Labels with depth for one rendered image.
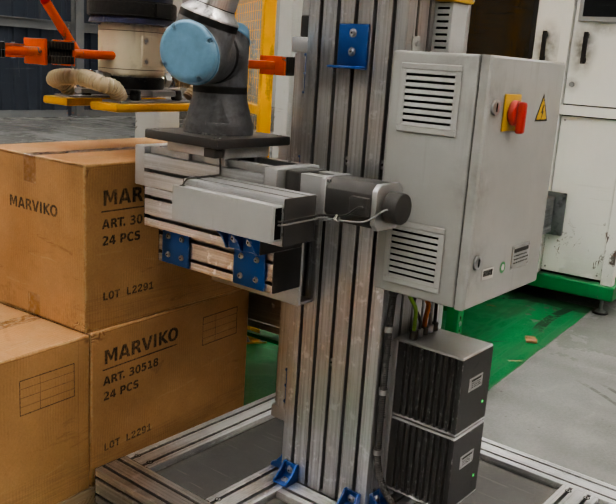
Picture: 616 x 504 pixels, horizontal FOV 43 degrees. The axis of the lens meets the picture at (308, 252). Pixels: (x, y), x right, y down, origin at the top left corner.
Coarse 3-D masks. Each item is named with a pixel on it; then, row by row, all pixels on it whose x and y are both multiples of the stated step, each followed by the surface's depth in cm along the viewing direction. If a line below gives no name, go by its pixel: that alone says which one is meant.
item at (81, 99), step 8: (48, 96) 202; (56, 96) 200; (64, 96) 202; (72, 96) 200; (80, 96) 202; (88, 96) 204; (96, 96) 206; (104, 96) 208; (128, 96) 215; (144, 96) 219; (64, 104) 198; (72, 104) 199; (80, 104) 201; (88, 104) 203
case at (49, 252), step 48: (0, 144) 202; (48, 144) 208; (96, 144) 215; (0, 192) 197; (48, 192) 185; (96, 192) 180; (0, 240) 200; (48, 240) 188; (96, 240) 183; (144, 240) 195; (0, 288) 204; (48, 288) 191; (96, 288) 185; (144, 288) 198; (192, 288) 212; (240, 288) 229
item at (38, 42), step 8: (24, 40) 184; (32, 40) 182; (40, 40) 180; (56, 40) 189; (64, 40) 187; (48, 48) 180; (56, 48) 181; (64, 48) 183; (72, 48) 185; (32, 56) 183; (40, 56) 181; (48, 56) 181; (56, 56) 182; (64, 56) 184; (72, 56) 186; (40, 64) 182; (56, 64) 190; (64, 64) 188; (72, 64) 186
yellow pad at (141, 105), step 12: (132, 96) 195; (180, 96) 207; (96, 108) 191; (108, 108) 188; (120, 108) 187; (132, 108) 190; (144, 108) 193; (156, 108) 196; (168, 108) 200; (180, 108) 203
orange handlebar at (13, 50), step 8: (8, 48) 174; (16, 48) 176; (24, 48) 177; (32, 48) 179; (40, 48) 180; (8, 56) 174; (16, 56) 176; (24, 56) 177; (80, 56) 189; (88, 56) 191; (96, 56) 193; (104, 56) 195; (112, 56) 197; (248, 64) 202; (256, 64) 204; (264, 64) 207; (272, 64) 209
